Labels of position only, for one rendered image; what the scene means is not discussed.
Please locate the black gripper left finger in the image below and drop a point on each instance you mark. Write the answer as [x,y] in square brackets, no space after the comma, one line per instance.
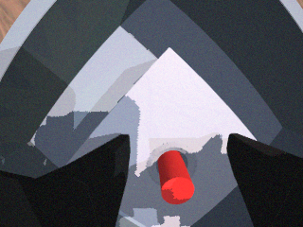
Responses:
[85,193]

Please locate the red peg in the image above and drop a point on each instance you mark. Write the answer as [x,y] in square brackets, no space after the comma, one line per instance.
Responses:
[177,188]

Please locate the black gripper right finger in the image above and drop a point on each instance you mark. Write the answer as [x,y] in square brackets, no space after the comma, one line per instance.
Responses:
[270,181]

